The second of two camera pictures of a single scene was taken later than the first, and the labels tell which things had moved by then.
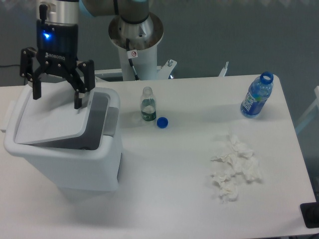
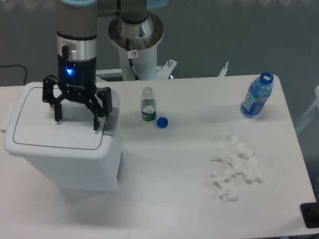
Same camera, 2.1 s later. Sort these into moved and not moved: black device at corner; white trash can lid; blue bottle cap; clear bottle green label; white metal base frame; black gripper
Moved: black gripper; white trash can lid
Not moved: white metal base frame; clear bottle green label; black device at corner; blue bottle cap
